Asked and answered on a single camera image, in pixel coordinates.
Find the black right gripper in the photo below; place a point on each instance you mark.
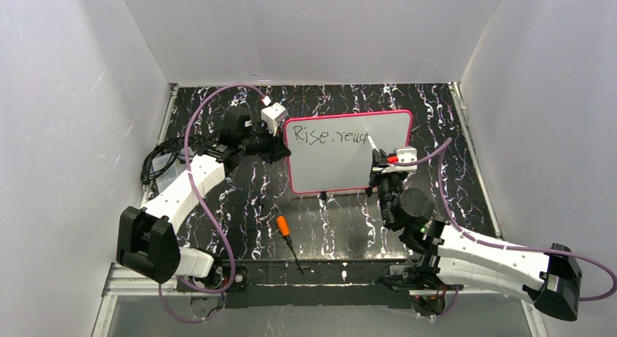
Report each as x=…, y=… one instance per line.
x=390, y=183

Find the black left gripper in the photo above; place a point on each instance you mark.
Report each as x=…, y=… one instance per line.
x=278, y=145

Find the pink framed whiteboard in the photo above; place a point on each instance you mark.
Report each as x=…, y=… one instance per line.
x=331, y=153

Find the white black whiteboard marker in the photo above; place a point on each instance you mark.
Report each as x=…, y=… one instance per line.
x=371, y=142

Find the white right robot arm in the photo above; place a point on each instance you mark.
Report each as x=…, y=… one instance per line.
x=549, y=280

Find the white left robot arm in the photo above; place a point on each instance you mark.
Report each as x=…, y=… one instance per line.
x=147, y=242

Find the clear plastic screw box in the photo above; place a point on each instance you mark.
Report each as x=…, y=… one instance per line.
x=162, y=170

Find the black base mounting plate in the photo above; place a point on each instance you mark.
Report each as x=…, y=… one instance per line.
x=308, y=282

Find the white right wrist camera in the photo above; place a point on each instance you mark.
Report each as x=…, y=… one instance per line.
x=405, y=157

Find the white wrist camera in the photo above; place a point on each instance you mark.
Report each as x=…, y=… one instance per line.
x=405, y=157
x=274, y=114

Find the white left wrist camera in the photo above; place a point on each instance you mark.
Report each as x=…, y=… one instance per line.
x=274, y=114

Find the orange handled screwdriver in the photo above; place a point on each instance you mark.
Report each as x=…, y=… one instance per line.
x=285, y=232

